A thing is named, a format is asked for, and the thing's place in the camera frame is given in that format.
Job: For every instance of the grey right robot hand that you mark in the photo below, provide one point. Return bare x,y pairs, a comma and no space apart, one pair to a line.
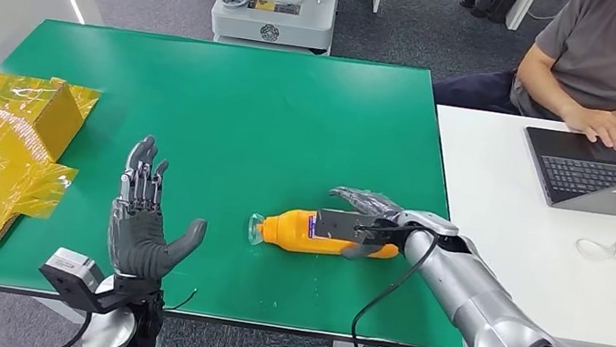
368,202

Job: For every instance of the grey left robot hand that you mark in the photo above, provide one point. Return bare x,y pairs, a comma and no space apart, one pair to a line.
138,241

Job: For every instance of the orange bottle with label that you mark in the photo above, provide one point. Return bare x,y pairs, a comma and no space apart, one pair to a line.
290,232

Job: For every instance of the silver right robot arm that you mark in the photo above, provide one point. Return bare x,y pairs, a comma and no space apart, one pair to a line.
478,301

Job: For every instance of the person's right forearm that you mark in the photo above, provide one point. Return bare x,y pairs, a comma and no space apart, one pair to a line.
542,79

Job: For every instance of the black laptop with grey lid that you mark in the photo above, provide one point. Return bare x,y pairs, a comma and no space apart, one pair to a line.
589,171

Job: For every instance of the person's right hand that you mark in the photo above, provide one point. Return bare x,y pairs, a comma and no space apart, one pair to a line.
596,125

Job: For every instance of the white furniture leg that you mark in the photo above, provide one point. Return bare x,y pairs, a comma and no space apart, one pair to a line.
520,8

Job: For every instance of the person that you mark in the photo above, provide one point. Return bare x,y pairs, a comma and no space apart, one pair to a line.
608,46

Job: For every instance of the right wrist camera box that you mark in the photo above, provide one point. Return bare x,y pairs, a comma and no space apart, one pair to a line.
337,225

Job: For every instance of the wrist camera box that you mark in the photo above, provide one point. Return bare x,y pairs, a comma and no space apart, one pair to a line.
337,225
69,267

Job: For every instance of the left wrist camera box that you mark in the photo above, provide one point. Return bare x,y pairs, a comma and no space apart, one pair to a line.
69,267

